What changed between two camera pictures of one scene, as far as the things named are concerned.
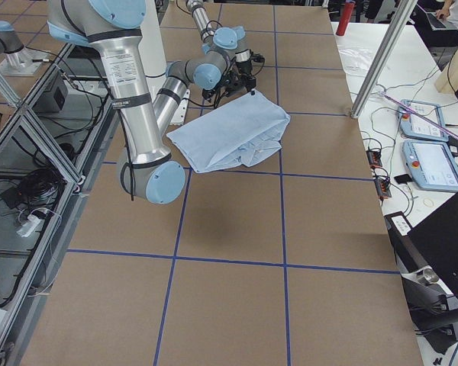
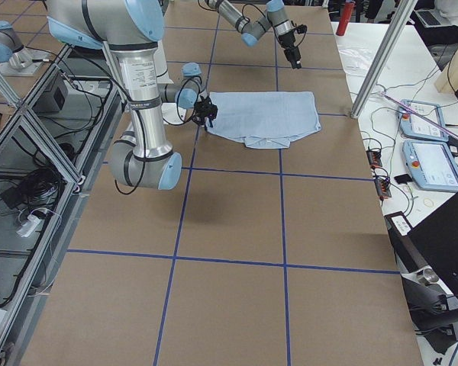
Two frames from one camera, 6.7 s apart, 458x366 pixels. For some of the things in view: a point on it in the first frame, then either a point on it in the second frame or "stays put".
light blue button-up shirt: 243,131 → 263,120
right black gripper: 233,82 → 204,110
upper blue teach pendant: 415,126 stays put
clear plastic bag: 356,61 stays put
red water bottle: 348,8 stays put
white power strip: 26,230 stays put
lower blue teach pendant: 433,166 stays put
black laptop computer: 443,242 stays put
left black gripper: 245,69 → 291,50
